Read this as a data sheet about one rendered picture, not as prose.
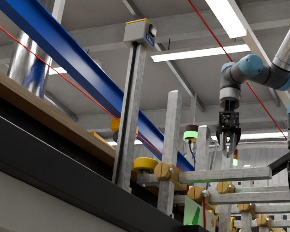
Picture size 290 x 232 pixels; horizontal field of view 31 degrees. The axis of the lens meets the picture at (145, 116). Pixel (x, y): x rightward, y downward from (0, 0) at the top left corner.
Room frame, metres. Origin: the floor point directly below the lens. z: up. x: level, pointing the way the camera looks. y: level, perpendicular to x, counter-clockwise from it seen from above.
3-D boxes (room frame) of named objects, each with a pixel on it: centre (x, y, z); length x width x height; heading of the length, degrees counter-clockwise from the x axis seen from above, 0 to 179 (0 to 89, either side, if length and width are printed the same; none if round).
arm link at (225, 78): (1.74, -0.31, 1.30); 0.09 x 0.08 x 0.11; 22
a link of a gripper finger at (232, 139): (1.73, -0.32, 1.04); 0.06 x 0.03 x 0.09; 169
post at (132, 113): (1.33, 0.04, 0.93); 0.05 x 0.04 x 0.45; 149
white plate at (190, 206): (1.73, -0.23, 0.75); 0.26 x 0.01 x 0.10; 149
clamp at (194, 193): (1.79, -0.23, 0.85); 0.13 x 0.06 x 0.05; 149
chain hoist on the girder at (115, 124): (6.74, 0.26, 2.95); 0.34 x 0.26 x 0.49; 154
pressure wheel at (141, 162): (1.65, -0.02, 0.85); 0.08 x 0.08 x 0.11
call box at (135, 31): (1.34, 0.04, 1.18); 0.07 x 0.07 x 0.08; 59
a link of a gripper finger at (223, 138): (1.74, -0.29, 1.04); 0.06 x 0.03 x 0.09; 169
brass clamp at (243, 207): (2.22, -0.49, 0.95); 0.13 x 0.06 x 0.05; 149
